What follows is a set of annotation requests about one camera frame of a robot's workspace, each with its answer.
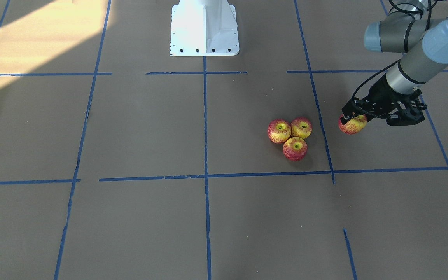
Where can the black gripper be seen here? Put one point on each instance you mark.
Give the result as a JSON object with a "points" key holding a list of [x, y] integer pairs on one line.
{"points": [[378, 94]]}

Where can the lone red yellow apple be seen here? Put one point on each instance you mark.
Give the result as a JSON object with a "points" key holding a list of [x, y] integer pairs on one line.
{"points": [[354, 125]]}

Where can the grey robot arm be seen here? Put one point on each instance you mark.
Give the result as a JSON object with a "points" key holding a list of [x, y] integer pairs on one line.
{"points": [[407, 29]]}

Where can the back red yellow apple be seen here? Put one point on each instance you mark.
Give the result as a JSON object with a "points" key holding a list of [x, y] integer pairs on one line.
{"points": [[295, 149]]}

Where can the brown paper table cover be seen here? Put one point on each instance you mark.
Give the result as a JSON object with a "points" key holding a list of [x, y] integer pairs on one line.
{"points": [[119, 161]]}

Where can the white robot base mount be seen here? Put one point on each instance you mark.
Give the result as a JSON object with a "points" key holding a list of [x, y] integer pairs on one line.
{"points": [[204, 28]]}

